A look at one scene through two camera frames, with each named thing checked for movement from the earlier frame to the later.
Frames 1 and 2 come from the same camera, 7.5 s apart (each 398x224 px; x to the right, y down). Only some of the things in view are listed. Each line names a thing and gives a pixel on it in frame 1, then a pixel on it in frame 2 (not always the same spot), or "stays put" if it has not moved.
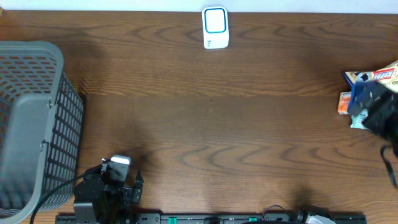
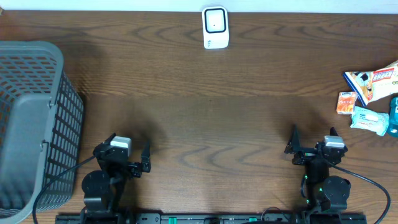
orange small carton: [344, 101] stays put
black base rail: [209, 218] stays put
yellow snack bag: [387, 76] stays put
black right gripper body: [387, 119] to [305, 156]
